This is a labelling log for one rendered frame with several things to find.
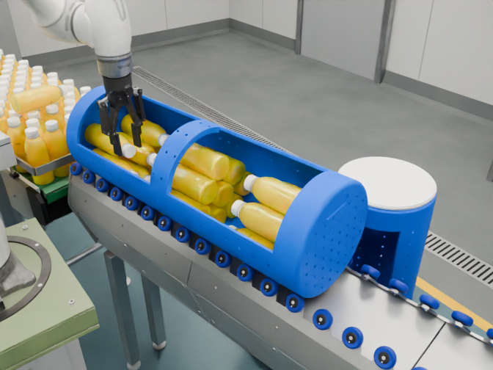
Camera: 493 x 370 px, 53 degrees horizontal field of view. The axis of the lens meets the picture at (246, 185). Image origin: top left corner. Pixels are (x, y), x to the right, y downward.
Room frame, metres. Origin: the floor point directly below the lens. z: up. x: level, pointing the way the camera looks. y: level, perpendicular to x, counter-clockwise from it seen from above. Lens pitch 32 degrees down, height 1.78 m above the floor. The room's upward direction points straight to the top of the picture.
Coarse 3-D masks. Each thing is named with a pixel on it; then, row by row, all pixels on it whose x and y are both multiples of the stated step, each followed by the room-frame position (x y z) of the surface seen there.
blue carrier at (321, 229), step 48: (96, 96) 1.37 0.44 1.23; (144, 96) 1.38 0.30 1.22; (192, 144) 1.09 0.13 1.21; (240, 144) 1.21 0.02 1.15; (144, 192) 1.09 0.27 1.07; (336, 192) 0.84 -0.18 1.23; (240, 240) 0.86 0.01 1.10; (288, 240) 0.78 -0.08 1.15; (336, 240) 0.86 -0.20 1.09; (288, 288) 0.79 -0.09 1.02
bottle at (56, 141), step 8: (56, 128) 1.48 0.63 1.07; (48, 136) 1.46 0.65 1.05; (56, 136) 1.46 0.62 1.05; (64, 136) 1.49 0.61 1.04; (48, 144) 1.45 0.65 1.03; (56, 144) 1.46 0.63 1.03; (64, 144) 1.47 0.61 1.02; (48, 152) 1.46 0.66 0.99; (56, 152) 1.45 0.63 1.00; (64, 152) 1.47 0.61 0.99; (56, 168) 1.45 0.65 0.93; (64, 168) 1.46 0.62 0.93
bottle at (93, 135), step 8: (88, 128) 1.37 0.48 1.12; (96, 128) 1.36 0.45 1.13; (88, 136) 1.35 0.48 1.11; (96, 136) 1.33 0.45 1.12; (104, 136) 1.32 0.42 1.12; (120, 136) 1.31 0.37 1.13; (96, 144) 1.32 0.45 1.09; (104, 144) 1.30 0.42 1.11; (120, 144) 1.28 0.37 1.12; (112, 152) 1.27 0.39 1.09
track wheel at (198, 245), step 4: (200, 240) 1.01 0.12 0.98; (204, 240) 1.00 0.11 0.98; (196, 244) 1.00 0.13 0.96; (200, 244) 1.00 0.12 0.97; (204, 244) 0.99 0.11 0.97; (208, 244) 0.99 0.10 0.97; (196, 248) 1.00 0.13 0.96; (200, 248) 0.99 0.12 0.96; (204, 248) 0.99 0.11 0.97; (208, 248) 0.99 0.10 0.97; (200, 252) 0.98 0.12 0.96; (204, 252) 0.98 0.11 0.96; (208, 252) 0.99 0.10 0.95
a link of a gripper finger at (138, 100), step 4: (140, 92) 1.30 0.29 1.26; (136, 96) 1.30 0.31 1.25; (140, 96) 1.30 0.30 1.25; (136, 100) 1.30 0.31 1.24; (140, 100) 1.30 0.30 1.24; (136, 104) 1.31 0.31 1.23; (140, 104) 1.30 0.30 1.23; (136, 108) 1.31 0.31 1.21; (140, 108) 1.30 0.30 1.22; (136, 112) 1.32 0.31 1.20; (140, 112) 1.30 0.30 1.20; (144, 112) 1.31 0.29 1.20; (144, 116) 1.31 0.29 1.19; (144, 120) 1.30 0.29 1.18
